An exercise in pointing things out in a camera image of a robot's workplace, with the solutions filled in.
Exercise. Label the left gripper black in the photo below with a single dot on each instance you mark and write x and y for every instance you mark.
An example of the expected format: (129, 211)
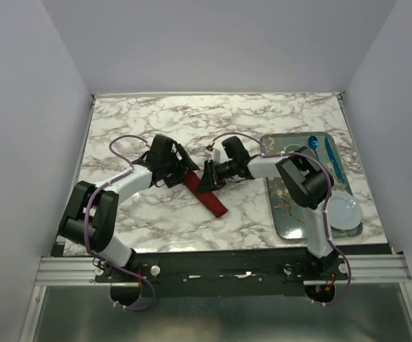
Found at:
(185, 163)

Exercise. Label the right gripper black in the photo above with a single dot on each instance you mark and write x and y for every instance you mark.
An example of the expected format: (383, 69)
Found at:
(208, 181)

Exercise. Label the dark red cloth napkin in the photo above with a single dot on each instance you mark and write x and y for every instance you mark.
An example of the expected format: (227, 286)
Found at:
(207, 199)

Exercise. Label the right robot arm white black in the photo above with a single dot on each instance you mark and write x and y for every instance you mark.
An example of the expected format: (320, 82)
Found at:
(308, 182)

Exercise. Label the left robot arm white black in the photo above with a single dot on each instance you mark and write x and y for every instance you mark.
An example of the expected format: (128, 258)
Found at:
(90, 215)

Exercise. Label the floral teal serving tray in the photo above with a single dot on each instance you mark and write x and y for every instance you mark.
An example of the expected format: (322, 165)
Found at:
(287, 216)

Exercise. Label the light green cup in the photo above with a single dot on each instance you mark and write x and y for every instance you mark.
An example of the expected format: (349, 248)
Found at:
(292, 148)

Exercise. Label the blue metallic spoon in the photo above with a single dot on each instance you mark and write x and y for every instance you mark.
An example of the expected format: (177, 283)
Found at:
(314, 144)

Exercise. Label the blue metallic knife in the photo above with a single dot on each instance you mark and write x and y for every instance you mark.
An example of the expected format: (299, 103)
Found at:
(333, 160)

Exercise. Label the pale blue small plate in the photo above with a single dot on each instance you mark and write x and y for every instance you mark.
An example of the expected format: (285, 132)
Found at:
(343, 211)

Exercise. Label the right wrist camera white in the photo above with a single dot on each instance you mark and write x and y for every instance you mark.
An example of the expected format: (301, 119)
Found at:
(215, 153)

